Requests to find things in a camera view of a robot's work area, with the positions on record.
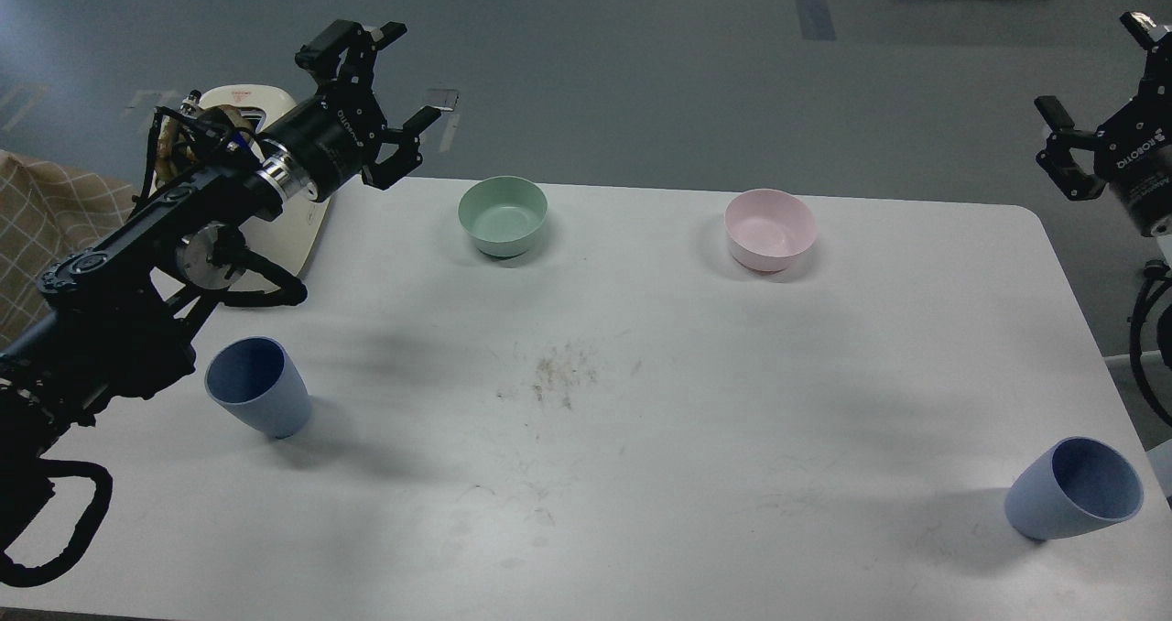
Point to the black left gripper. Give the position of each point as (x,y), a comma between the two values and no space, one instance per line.
(336,133)

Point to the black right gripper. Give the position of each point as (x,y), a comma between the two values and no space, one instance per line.
(1131,148)

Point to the blue cup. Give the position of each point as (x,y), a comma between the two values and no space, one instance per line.
(1078,486)
(256,381)

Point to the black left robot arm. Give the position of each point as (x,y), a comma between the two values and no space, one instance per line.
(123,313)

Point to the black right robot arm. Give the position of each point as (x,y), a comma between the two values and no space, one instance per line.
(1155,286)

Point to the toast slice right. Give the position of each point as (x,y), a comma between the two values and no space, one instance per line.
(243,134)

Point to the toast slice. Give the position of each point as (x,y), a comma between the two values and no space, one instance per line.
(172,150)
(243,134)

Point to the cream toaster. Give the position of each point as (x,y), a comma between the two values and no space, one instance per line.
(290,240)

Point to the green bowl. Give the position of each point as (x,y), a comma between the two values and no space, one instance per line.
(504,216)

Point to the toast slice left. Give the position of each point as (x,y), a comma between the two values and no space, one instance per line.
(172,150)

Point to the beige checkered cloth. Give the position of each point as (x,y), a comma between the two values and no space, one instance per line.
(48,211)

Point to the pink bowl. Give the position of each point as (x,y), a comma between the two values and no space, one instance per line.
(768,231)

